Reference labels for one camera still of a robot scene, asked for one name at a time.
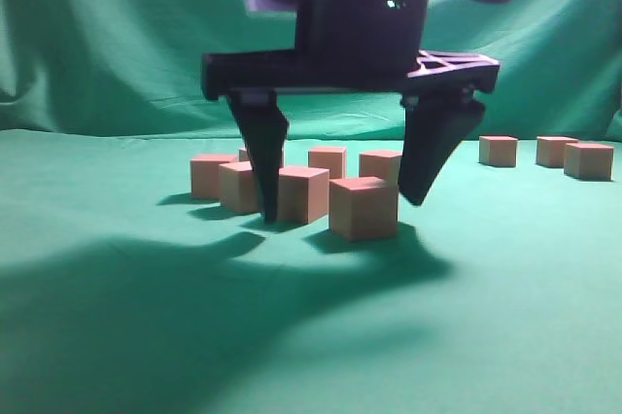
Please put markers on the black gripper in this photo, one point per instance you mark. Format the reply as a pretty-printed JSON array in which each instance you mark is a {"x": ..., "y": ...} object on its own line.
[{"x": 371, "y": 46}]

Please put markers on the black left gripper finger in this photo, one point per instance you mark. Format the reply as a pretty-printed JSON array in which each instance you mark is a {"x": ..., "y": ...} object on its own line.
[{"x": 263, "y": 128}]

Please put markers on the red cube column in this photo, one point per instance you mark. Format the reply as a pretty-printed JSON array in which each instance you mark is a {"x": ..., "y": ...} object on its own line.
[
  {"x": 383, "y": 164},
  {"x": 498, "y": 151},
  {"x": 238, "y": 192},
  {"x": 588, "y": 161},
  {"x": 550, "y": 150},
  {"x": 362, "y": 209},
  {"x": 302, "y": 194},
  {"x": 244, "y": 156}
]

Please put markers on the green cloth backdrop and cover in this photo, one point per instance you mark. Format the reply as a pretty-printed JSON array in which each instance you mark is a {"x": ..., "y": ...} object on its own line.
[{"x": 122, "y": 294}]

